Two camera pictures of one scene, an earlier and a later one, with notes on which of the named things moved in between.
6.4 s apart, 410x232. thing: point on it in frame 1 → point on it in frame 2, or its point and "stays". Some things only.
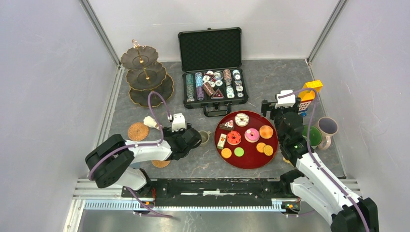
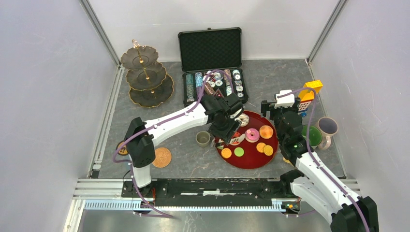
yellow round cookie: (226, 152) stays
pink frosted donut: (252, 135) stays
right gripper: (266, 106) stays
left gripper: (169, 133) → (226, 136)
